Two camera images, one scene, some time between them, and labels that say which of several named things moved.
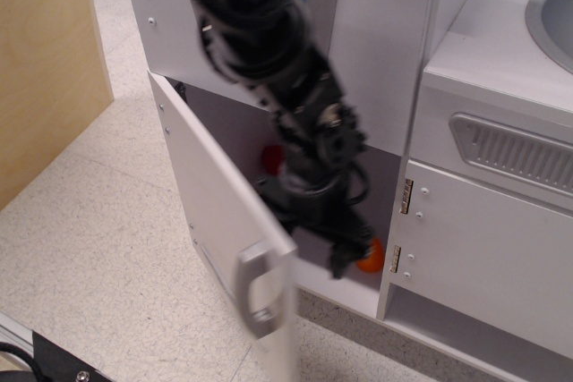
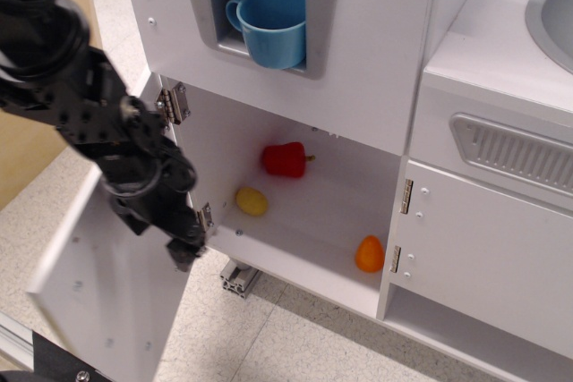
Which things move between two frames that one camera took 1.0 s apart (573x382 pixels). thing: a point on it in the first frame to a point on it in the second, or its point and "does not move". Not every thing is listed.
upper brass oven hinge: (407, 195) does not move
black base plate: (51, 363) does not move
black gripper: (335, 212) to (157, 189)
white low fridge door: (227, 217) to (114, 287)
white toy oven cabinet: (480, 252) does not move
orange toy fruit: (374, 261) does not move
